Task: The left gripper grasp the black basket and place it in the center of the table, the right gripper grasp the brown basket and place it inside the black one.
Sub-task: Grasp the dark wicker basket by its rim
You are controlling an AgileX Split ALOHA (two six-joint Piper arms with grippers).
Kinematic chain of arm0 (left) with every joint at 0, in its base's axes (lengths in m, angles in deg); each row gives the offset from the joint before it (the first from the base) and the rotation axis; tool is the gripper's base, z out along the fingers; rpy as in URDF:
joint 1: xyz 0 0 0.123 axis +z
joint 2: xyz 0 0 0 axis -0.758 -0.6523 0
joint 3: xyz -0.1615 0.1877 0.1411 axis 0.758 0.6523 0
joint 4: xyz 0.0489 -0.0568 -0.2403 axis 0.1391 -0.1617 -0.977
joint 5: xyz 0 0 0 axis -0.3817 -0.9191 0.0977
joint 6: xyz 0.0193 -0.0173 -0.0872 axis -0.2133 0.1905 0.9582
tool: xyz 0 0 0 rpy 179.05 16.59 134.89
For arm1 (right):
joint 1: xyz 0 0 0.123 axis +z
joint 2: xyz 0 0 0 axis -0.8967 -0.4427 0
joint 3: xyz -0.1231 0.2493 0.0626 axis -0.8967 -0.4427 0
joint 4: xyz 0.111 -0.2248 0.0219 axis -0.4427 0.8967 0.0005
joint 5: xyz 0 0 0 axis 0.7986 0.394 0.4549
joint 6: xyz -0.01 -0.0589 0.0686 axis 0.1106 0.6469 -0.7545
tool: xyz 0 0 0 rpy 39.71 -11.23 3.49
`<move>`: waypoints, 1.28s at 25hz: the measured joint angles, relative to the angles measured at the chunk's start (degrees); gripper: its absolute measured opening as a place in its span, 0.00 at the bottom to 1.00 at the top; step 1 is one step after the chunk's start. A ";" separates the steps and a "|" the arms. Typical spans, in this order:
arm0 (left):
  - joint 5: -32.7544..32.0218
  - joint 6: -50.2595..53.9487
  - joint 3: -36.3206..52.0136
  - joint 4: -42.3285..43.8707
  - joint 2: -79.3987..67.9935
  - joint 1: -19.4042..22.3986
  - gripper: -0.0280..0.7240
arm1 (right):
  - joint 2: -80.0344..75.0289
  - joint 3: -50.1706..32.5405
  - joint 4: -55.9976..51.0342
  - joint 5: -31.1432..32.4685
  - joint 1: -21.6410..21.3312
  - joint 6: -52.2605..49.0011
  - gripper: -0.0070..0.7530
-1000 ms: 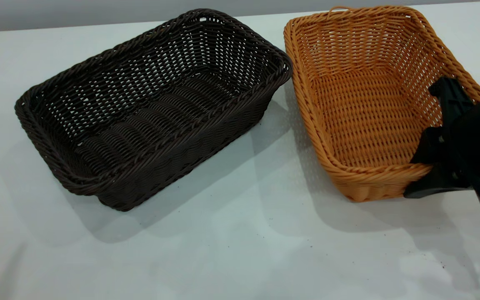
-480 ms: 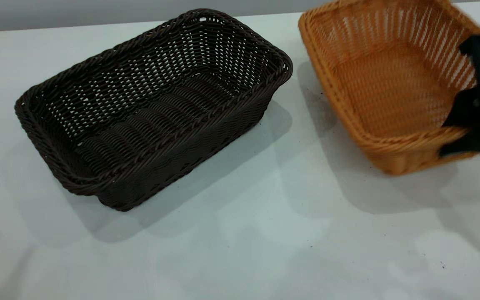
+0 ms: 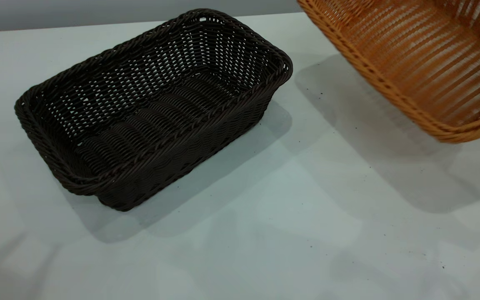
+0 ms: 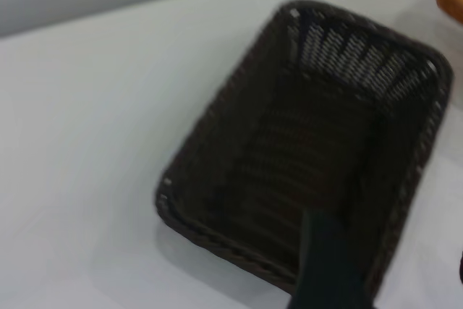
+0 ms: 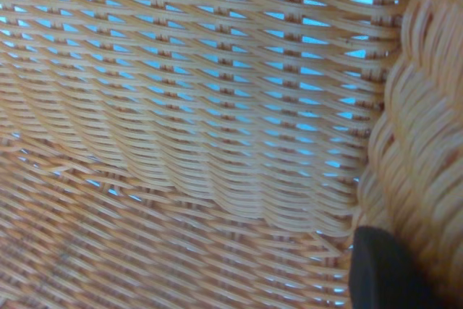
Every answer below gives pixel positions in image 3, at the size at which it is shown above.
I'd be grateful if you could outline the orange wicker basket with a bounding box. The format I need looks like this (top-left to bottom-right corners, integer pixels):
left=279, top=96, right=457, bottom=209
left=297, top=0, right=480, bottom=144

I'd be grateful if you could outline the black wicker basket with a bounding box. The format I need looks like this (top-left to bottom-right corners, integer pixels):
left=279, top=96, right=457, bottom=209
left=14, top=8, right=294, bottom=212

